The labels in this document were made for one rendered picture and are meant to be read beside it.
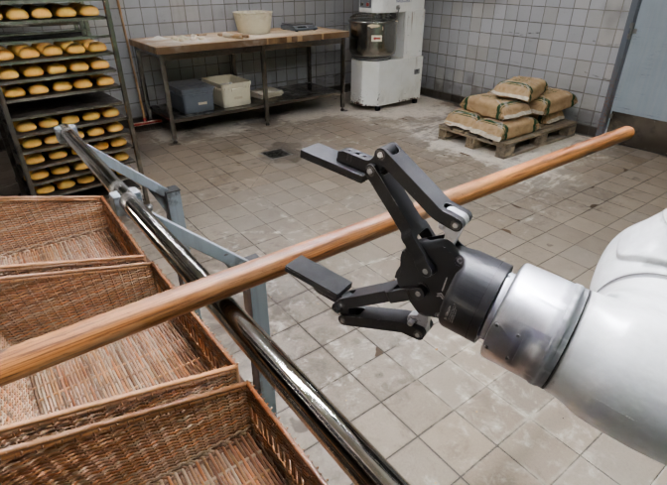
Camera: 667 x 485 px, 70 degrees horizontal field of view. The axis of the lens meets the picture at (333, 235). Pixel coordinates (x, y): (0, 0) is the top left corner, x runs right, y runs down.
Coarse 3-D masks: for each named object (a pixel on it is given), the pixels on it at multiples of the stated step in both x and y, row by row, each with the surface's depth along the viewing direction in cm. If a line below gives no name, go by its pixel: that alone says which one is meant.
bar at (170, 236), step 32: (64, 128) 111; (96, 160) 92; (128, 192) 79; (160, 192) 133; (160, 224) 69; (192, 256) 62; (224, 256) 96; (256, 256) 104; (256, 288) 104; (224, 320) 51; (256, 320) 107; (256, 352) 46; (256, 384) 118; (288, 384) 43; (320, 416) 40; (352, 448) 37; (352, 480) 36; (384, 480) 34
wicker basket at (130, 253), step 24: (24, 216) 172; (48, 216) 176; (72, 216) 181; (96, 216) 187; (0, 240) 170; (24, 240) 175; (48, 240) 180; (72, 240) 183; (96, 240) 184; (120, 240) 175; (0, 264) 124; (24, 264) 127; (48, 264) 131; (72, 264) 135; (96, 264) 139; (120, 264) 143; (48, 312) 136; (24, 336) 135
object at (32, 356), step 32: (544, 160) 85; (448, 192) 72; (480, 192) 75; (352, 224) 62; (384, 224) 64; (288, 256) 56; (320, 256) 58; (192, 288) 50; (224, 288) 51; (96, 320) 45; (128, 320) 46; (160, 320) 48; (0, 352) 41; (32, 352) 42; (64, 352) 43; (0, 384) 41
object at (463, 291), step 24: (432, 240) 42; (408, 264) 43; (456, 264) 41; (480, 264) 40; (504, 264) 40; (432, 288) 43; (456, 288) 39; (480, 288) 38; (432, 312) 44; (456, 312) 39; (480, 312) 38
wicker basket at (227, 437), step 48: (240, 384) 100; (96, 432) 83; (144, 432) 90; (192, 432) 97; (240, 432) 106; (288, 432) 90; (0, 480) 76; (48, 480) 81; (96, 480) 88; (144, 480) 95; (192, 480) 97; (240, 480) 97; (288, 480) 96
